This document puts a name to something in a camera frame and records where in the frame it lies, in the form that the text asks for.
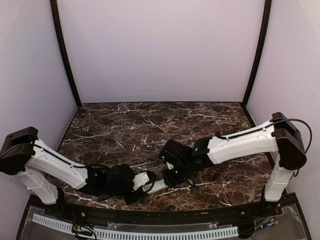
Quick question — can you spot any white remote control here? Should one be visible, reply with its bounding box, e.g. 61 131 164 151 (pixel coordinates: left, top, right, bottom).
142 179 168 195

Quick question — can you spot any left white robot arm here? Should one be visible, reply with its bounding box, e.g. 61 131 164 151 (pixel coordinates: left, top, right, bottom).
0 127 155 218

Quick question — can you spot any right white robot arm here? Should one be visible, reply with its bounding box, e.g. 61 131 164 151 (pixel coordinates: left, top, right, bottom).
159 112 310 217

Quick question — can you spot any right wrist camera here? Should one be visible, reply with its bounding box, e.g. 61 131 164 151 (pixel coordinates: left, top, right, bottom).
166 162 176 170

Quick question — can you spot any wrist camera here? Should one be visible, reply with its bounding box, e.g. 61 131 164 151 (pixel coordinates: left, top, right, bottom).
133 170 157 194
166 162 176 170

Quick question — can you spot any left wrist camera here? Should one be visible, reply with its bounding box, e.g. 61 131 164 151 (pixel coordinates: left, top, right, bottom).
133 170 157 194

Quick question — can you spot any black front rail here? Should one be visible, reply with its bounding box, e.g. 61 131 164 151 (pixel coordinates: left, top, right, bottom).
46 202 281 226

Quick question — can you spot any white cable duct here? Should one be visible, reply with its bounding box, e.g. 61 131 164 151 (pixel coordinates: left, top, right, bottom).
32 213 239 240

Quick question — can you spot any right black frame post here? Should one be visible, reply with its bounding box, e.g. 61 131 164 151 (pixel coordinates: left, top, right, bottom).
241 0 272 108

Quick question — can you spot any black frame post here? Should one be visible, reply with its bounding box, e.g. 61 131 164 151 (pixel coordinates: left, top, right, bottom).
49 0 82 108
241 0 272 108

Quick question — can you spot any left black frame post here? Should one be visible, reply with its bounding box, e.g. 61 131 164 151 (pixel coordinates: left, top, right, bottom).
49 0 82 108

